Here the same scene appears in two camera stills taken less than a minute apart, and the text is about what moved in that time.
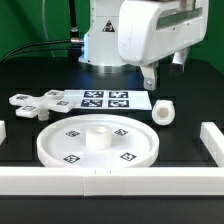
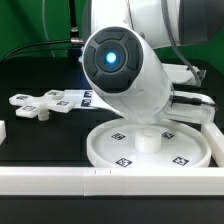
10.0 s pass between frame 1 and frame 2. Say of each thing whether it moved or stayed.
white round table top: moved
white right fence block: stayed
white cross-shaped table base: stayed
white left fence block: stayed
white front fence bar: stayed
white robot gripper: moved
